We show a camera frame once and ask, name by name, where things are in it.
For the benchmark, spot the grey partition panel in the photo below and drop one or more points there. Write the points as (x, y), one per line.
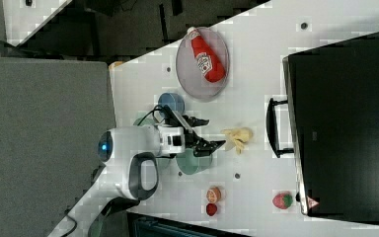
(52, 115)

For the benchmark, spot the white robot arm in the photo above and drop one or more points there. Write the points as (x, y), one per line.
(130, 155)

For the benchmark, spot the plush strawberry toy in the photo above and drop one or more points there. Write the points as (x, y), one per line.
(283, 200)

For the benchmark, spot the pink round plate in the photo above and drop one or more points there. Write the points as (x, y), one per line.
(190, 76)

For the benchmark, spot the plush peeled banana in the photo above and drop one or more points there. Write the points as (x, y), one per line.
(237, 138)

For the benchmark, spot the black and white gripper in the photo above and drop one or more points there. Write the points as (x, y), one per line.
(175, 140)

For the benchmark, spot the green perforated bowl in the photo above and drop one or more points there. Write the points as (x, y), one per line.
(187, 162)

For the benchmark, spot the blue cup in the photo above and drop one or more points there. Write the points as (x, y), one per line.
(174, 101)

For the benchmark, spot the small red toy fruit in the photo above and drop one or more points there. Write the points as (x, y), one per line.
(211, 209)

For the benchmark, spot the red ketchup bottle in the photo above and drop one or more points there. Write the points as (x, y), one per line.
(206, 59)

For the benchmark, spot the black toaster oven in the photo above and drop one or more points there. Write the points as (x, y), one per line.
(329, 122)

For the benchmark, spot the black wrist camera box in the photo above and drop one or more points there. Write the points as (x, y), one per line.
(174, 119)

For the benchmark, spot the orange slice toy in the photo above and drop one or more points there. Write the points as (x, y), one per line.
(213, 195)

